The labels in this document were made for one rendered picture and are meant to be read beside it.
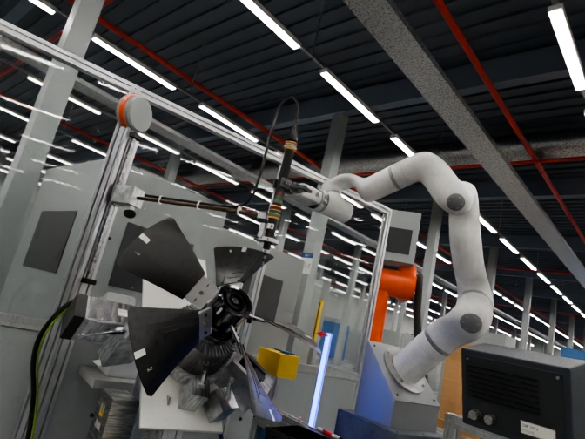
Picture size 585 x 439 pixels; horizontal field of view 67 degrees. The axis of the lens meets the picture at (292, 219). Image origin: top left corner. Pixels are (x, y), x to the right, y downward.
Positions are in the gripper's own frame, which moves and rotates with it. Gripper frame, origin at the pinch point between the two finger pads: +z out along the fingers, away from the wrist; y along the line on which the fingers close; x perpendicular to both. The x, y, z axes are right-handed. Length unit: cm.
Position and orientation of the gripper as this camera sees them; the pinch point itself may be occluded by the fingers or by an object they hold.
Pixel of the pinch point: (281, 184)
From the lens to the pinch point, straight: 155.1
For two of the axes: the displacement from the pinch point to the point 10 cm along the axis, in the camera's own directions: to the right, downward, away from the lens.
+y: -5.9, 0.6, 8.0
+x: 2.2, -9.5, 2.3
